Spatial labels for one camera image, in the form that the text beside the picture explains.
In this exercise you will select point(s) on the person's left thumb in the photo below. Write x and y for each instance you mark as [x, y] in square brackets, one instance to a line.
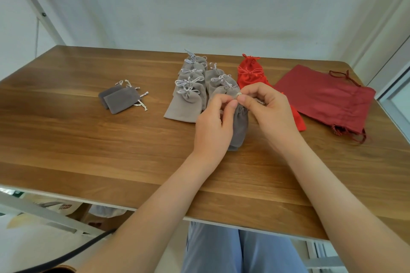
[230, 113]

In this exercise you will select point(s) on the small bright red satin pouch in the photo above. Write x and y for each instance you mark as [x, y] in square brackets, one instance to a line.
[251, 73]

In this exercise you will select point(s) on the white table leg frame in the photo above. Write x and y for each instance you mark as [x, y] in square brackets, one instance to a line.
[41, 213]

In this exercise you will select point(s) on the light blue trousers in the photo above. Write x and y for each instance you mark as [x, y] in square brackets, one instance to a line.
[243, 252]

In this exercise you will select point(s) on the person's right thumb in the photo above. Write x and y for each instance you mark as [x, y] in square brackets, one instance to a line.
[247, 102]

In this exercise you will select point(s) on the white metal post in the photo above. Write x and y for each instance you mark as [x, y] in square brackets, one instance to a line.
[35, 4]

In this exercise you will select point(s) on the person's left hand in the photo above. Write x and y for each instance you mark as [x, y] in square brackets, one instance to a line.
[209, 128]

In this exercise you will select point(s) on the person's right hand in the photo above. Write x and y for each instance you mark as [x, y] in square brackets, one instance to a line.
[275, 119]

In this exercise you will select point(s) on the beige printed bag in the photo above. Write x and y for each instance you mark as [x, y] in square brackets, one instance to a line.
[48, 207]

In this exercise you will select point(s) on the person's right forearm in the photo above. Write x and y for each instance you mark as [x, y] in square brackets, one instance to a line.
[339, 215]

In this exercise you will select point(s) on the white window frame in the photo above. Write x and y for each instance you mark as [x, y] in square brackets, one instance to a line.
[395, 103]

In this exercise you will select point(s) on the person's left forearm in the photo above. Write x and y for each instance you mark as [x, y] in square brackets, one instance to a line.
[153, 215]

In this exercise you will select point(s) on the white metal rack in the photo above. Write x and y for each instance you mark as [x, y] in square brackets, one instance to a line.
[323, 258]

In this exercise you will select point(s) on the dark grey velvet pouch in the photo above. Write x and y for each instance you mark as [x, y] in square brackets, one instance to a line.
[105, 93]
[121, 100]
[240, 128]

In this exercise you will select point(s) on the pile of light grey pouches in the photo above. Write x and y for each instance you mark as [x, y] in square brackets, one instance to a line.
[189, 103]

